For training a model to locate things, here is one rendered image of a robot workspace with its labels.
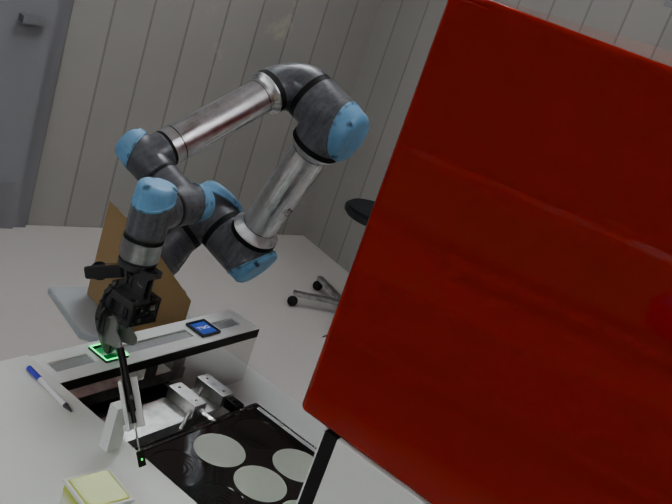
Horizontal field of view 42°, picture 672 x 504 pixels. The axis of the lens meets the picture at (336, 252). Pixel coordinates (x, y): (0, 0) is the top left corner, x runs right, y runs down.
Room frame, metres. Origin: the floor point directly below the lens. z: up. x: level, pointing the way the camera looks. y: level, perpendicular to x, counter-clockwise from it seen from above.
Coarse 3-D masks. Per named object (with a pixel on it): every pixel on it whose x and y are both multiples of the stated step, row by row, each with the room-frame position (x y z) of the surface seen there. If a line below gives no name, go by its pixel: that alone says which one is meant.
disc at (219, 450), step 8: (200, 440) 1.38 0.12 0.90; (208, 440) 1.39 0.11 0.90; (216, 440) 1.40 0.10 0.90; (224, 440) 1.41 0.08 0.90; (232, 440) 1.42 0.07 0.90; (200, 448) 1.36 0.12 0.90; (208, 448) 1.37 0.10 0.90; (216, 448) 1.38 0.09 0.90; (224, 448) 1.39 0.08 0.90; (232, 448) 1.39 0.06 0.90; (240, 448) 1.40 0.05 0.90; (200, 456) 1.34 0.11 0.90; (208, 456) 1.35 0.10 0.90; (216, 456) 1.35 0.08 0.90; (224, 456) 1.36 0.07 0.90; (232, 456) 1.37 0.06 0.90; (240, 456) 1.38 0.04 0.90; (216, 464) 1.33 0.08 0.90; (224, 464) 1.34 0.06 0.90; (232, 464) 1.35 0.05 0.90
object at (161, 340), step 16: (192, 320) 1.71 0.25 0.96; (208, 320) 1.74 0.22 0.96; (224, 320) 1.77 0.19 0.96; (240, 320) 1.79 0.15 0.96; (144, 336) 1.58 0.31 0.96; (160, 336) 1.60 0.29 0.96; (176, 336) 1.63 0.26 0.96; (192, 336) 1.65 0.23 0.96; (208, 336) 1.67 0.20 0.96; (224, 336) 1.69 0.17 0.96; (48, 352) 1.40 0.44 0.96; (64, 352) 1.42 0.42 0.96; (80, 352) 1.44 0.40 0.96; (128, 352) 1.50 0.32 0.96; (144, 352) 1.52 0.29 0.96; (160, 352) 1.54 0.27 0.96; (48, 368) 1.35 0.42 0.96; (64, 368) 1.37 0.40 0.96; (80, 368) 1.39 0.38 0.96; (96, 368) 1.40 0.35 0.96; (112, 368) 1.42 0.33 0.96
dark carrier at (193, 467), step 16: (240, 416) 1.51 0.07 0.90; (256, 416) 1.53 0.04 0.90; (208, 432) 1.42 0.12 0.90; (224, 432) 1.44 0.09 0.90; (240, 432) 1.45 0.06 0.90; (256, 432) 1.47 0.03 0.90; (272, 432) 1.49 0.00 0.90; (160, 448) 1.32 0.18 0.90; (176, 448) 1.34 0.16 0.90; (192, 448) 1.35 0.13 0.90; (256, 448) 1.42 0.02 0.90; (272, 448) 1.44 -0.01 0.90; (288, 448) 1.46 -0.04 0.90; (304, 448) 1.47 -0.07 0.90; (160, 464) 1.28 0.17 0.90; (176, 464) 1.29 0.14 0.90; (192, 464) 1.31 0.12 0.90; (208, 464) 1.32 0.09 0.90; (240, 464) 1.35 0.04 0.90; (256, 464) 1.37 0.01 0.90; (272, 464) 1.39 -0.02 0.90; (176, 480) 1.25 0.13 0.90; (192, 480) 1.26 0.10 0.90; (208, 480) 1.28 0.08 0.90; (224, 480) 1.29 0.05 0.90; (288, 480) 1.36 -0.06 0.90; (192, 496) 1.22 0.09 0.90; (208, 496) 1.24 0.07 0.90; (224, 496) 1.25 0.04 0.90; (240, 496) 1.27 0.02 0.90; (288, 496) 1.31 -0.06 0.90
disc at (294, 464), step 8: (280, 456) 1.42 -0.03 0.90; (288, 456) 1.43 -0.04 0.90; (296, 456) 1.44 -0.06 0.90; (304, 456) 1.45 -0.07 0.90; (312, 456) 1.46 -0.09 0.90; (280, 464) 1.40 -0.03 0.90; (288, 464) 1.41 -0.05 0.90; (296, 464) 1.41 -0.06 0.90; (304, 464) 1.42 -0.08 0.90; (280, 472) 1.37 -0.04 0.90; (288, 472) 1.38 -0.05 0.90; (296, 472) 1.39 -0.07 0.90; (304, 472) 1.40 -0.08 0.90; (296, 480) 1.37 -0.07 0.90; (304, 480) 1.37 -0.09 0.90
